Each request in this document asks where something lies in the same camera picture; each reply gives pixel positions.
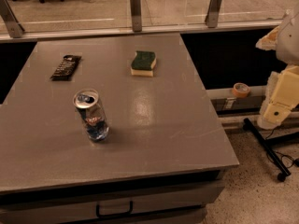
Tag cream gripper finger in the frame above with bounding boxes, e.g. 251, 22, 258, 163
263, 66, 299, 125
255, 26, 279, 50

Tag silver blue redbull can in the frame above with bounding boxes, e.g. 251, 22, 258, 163
73, 89, 109, 142

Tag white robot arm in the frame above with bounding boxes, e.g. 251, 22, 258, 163
256, 5, 299, 130

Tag orange tape roll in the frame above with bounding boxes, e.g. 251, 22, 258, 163
232, 82, 250, 98

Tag black wheeled stand base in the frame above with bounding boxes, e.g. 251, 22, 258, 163
243, 118, 299, 182

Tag green yellow sponge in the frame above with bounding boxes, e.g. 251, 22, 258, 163
131, 50, 156, 77

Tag black snack bar wrapper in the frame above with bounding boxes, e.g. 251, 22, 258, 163
50, 55, 81, 81

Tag right metal railing post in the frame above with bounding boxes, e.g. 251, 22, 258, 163
205, 0, 222, 28

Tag metal railing post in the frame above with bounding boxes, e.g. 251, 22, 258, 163
0, 0, 24, 38
205, 0, 222, 28
130, 0, 142, 32

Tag black floor cable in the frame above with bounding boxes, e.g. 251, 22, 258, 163
264, 126, 299, 170

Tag middle metal railing post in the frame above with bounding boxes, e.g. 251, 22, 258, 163
130, 0, 142, 32

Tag black drawer handle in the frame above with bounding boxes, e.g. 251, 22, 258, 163
95, 201, 134, 219

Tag left metal railing post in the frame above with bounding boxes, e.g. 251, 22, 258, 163
0, 0, 24, 38

